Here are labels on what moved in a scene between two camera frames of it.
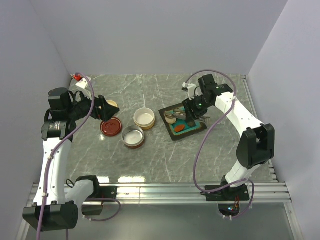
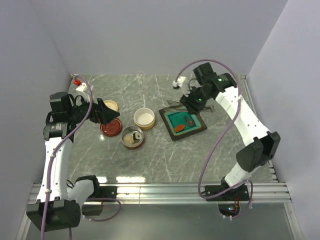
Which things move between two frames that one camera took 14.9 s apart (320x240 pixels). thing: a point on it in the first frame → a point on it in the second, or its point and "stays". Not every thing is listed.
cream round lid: (110, 102) stays
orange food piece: (179, 128) stays
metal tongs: (178, 113) → (175, 104)
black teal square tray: (187, 130) stays
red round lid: (112, 127) stays
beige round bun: (170, 121) → (129, 139)
